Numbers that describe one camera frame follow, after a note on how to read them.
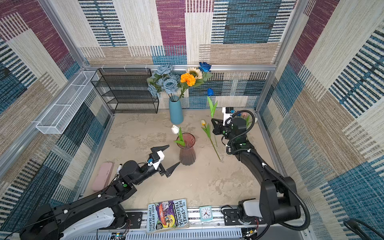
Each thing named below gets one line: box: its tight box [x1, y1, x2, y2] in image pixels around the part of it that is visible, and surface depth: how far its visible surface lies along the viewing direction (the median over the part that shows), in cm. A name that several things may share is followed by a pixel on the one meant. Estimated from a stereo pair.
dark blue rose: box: [198, 61, 212, 82], surface depth 85 cm
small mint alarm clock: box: [199, 206, 213, 222], surface depth 76 cm
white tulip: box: [171, 125, 186, 147], surface depth 78 cm
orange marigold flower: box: [178, 73, 196, 99], surface depth 78 cm
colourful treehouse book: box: [146, 198, 189, 234], surface depth 74 cm
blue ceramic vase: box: [169, 95, 184, 125], surface depth 105 cm
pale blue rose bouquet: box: [147, 64, 181, 102], surface depth 88 cm
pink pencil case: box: [92, 161, 114, 191], surface depth 87 cm
